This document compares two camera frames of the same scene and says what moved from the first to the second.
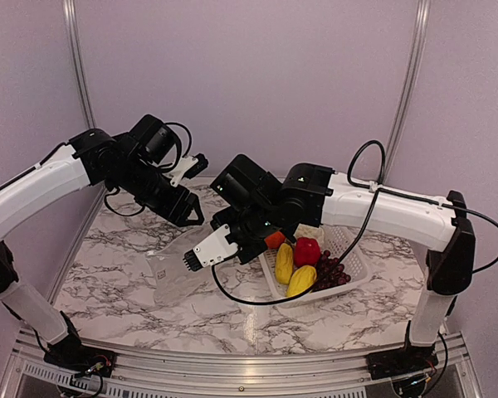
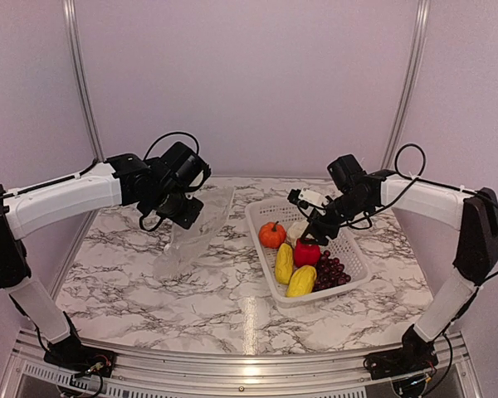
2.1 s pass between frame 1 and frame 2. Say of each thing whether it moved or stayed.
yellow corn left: stayed
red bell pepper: stayed
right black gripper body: moved
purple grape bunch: stayed
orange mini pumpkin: stayed
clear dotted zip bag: moved
